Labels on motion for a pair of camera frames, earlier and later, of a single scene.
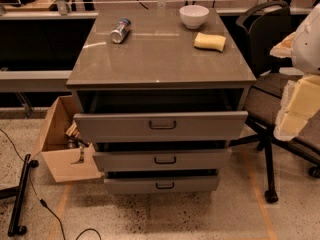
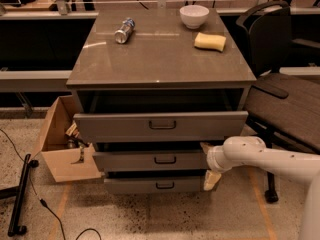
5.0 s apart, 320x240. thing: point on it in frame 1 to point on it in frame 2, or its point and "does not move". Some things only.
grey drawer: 163,159 does not move
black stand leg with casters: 19,193 does not move
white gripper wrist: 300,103 to 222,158
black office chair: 259,30 does not move
